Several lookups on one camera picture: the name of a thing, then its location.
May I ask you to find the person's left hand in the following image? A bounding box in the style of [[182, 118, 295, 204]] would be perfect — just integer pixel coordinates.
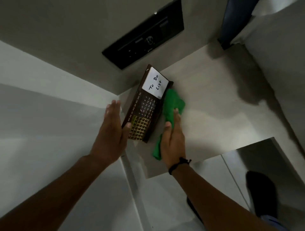
[[89, 99, 132, 167]]

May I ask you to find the person's right hand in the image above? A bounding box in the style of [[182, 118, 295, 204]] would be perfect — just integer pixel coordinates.
[[161, 108, 186, 170]]

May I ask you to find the brown wooden desk calendar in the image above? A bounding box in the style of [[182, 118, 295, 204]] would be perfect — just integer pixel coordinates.
[[122, 64, 174, 144]]

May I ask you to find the green cleaning cloth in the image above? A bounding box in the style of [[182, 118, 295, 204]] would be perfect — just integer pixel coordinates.
[[152, 89, 186, 161]]

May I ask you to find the person's left forearm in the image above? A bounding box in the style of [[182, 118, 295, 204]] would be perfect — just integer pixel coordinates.
[[0, 154, 109, 231]]

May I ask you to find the person's right forearm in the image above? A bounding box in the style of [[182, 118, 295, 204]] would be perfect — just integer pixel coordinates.
[[171, 164, 271, 231]]

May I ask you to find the black wrist band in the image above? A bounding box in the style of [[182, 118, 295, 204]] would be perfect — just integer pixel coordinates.
[[168, 157, 192, 175]]

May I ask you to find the white note card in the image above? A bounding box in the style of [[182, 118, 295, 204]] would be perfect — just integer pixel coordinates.
[[142, 67, 169, 99]]

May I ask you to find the black shoe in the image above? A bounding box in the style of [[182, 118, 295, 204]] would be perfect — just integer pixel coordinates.
[[245, 171, 278, 218]]

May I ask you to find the dark blue curtain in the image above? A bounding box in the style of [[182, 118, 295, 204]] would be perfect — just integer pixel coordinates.
[[217, 0, 259, 50]]

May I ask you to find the light blue trouser leg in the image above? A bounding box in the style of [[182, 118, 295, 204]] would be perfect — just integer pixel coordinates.
[[260, 215, 291, 231]]

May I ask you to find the black wall switch panel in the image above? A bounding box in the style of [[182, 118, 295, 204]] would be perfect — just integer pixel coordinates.
[[102, 0, 185, 70]]

